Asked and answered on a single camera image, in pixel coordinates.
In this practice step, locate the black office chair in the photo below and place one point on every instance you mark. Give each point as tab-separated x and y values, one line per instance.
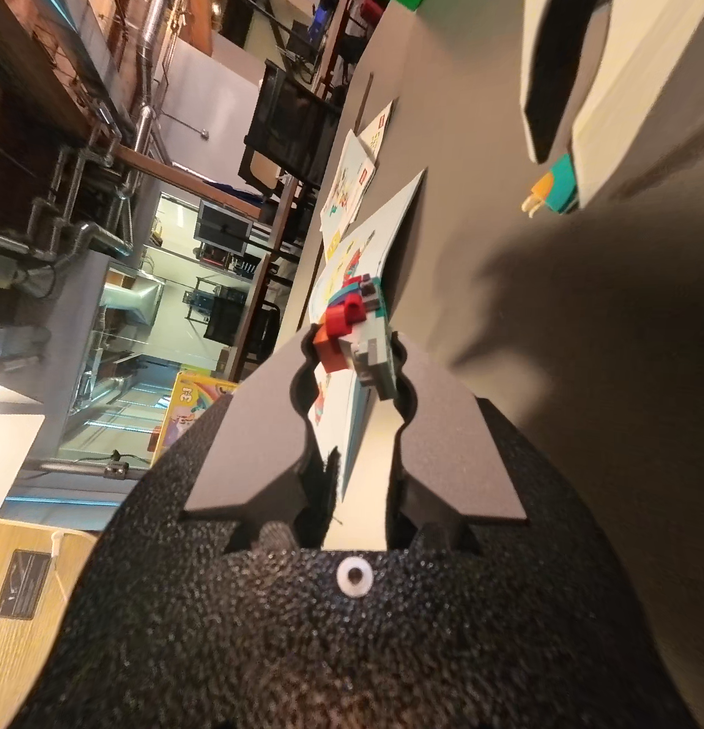
295	125

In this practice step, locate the closed booklet with yellow label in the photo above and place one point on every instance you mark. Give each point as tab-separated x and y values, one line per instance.
346	193

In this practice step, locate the orange red toy brick model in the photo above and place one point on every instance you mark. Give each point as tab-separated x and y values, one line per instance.
340	324

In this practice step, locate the small folded paper leaflet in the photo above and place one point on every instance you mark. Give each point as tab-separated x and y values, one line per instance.
380	128

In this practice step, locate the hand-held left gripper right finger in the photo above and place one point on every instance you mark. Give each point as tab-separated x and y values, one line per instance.
460	455

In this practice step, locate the silver ventilation duct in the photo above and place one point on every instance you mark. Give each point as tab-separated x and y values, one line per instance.
148	119

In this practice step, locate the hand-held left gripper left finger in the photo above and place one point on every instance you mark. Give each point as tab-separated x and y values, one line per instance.
249	455

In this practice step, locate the black wall plaque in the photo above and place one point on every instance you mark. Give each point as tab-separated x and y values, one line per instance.
21	584

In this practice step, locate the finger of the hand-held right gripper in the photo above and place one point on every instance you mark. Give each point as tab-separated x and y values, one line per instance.
642	85
537	14

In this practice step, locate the open pale blue instruction booklet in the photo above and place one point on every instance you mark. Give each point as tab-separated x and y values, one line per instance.
386	239

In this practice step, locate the small teal orange brick piece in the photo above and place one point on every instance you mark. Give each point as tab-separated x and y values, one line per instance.
559	185

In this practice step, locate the grey computer monitor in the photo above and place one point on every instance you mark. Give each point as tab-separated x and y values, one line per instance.
224	228

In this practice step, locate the colourful toy set box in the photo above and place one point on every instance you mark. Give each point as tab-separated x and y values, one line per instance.
186	410

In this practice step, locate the green plastic bin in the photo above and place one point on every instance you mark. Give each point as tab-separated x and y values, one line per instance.
410	4

